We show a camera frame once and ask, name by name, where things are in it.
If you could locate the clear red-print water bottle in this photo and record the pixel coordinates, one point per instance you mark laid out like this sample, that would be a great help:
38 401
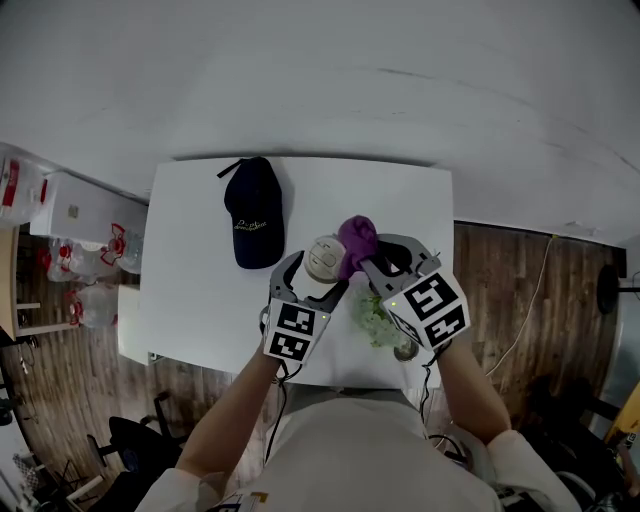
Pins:
95 305
75 260
127 250

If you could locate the dark blue baseball cap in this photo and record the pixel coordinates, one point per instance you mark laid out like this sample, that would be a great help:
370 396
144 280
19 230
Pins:
255 215

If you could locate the black office chair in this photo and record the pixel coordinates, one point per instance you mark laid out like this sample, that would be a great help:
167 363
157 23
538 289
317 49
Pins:
135 445
565 430

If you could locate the person's beige shirt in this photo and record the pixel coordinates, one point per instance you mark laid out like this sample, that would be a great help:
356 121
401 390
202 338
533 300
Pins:
360 460

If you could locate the light wooden furniture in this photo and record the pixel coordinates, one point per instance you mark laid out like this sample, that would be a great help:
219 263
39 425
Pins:
7 280

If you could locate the small white appliance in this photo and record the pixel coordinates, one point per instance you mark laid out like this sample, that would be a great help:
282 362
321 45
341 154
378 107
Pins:
129 320

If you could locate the black standing fan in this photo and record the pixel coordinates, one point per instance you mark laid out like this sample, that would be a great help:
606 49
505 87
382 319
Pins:
607 290

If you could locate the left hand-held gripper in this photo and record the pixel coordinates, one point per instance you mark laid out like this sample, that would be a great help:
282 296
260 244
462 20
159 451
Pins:
295 330

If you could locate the white cardboard box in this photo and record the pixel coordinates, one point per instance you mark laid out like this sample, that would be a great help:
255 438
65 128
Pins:
85 210

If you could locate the small glass vase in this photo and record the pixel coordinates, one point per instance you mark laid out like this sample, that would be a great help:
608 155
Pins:
406 351

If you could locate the paper coffee cup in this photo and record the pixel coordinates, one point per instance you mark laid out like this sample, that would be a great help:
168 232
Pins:
322 260

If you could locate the white artificial flower bunch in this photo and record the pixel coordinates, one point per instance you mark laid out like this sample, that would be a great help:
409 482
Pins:
372 320

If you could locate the person's right forearm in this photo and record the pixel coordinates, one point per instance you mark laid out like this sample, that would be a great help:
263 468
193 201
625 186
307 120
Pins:
470 390

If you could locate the person's left forearm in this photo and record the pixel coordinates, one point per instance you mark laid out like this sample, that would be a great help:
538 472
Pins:
230 415

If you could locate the purple cloth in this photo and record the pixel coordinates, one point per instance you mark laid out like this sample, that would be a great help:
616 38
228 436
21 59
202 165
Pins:
357 240

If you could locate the large clear red-label water jug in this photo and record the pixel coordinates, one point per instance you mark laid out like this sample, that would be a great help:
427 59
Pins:
20 190

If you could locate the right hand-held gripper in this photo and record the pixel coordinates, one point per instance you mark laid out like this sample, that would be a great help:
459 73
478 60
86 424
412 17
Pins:
430 305

